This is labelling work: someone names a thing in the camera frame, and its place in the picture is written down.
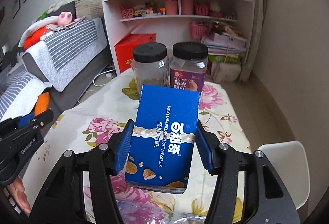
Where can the stack of books by sofa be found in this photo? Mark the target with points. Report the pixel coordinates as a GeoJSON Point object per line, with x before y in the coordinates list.
{"type": "Point", "coordinates": [89, 8]}

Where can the grey sofa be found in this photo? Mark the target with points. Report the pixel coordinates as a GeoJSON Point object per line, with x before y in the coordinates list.
{"type": "Point", "coordinates": [64, 77]}

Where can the pink lattice basket left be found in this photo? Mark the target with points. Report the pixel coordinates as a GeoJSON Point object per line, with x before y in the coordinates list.
{"type": "Point", "coordinates": [127, 13]}

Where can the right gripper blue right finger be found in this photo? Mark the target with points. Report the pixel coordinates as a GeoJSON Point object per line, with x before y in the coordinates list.
{"type": "Point", "coordinates": [266, 199]}

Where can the blue biscuit box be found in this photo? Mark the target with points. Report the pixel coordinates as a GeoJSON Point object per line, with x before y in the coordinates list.
{"type": "Point", "coordinates": [163, 139]}

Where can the pink pen cup left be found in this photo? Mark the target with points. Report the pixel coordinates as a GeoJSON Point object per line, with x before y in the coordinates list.
{"type": "Point", "coordinates": [171, 7]}

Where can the red cardboard gift box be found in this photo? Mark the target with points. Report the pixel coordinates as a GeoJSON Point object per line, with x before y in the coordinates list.
{"type": "Point", "coordinates": [124, 48]}

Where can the person's hand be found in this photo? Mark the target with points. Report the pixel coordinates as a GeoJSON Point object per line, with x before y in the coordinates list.
{"type": "Point", "coordinates": [17, 191]}

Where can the stack of books on floor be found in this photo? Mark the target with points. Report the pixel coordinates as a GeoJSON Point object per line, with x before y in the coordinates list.
{"type": "Point", "coordinates": [223, 39]}

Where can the pink basket under shelf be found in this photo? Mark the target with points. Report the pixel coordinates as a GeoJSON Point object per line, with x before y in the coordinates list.
{"type": "Point", "coordinates": [198, 30]}

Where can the pink pen cup right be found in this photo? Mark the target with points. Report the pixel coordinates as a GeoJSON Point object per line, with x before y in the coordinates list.
{"type": "Point", "coordinates": [187, 7]}

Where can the pink pig plush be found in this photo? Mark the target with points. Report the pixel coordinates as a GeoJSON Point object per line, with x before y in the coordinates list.
{"type": "Point", "coordinates": [64, 19]}

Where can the pink basket on shelf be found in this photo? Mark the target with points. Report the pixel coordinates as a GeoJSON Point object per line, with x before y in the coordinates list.
{"type": "Point", "coordinates": [202, 9]}

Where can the purple label nut jar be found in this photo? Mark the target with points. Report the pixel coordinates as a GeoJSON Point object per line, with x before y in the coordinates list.
{"type": "Point", "coordinates": [188, 66]}

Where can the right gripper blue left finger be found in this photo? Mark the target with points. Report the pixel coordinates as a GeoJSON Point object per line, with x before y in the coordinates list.
{"type": "Point", "coordinates": [61, 198]}

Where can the clear jar black lid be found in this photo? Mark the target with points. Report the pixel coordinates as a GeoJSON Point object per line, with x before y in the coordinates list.
{"type": "Point", "coordinates": [150, 65]}

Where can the green cardboard box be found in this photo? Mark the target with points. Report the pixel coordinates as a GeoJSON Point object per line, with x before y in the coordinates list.
{"type": "Point", "coordinates": [232, 59]}

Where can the white bookshelf unit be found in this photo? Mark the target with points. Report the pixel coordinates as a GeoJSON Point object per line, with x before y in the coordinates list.
{"type": "Point", "coordinates": [150, 17]}

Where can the white foam block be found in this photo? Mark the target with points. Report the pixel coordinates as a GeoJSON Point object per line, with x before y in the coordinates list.
{"type": "Point", "coordinates": [226, 72]}

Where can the pink pen cup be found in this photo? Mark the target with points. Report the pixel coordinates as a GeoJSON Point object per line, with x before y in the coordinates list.
{"type": "Point", "coordinates": [171, 7]}
{"type": "Point", "coordinates": [187, 7]}

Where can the white plastic trash bin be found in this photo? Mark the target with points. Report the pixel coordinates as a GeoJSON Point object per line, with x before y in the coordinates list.
{"type": "Point", "coordinates": [290, 161]}

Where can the floral tablecloth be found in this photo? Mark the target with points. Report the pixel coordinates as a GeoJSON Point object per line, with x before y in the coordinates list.
{"type": "Point", "coordinates": [105, 113]}

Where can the orange red cushion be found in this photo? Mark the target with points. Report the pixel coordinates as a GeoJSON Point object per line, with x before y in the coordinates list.
{"type": "Point", "coordinates": [35, 37]}

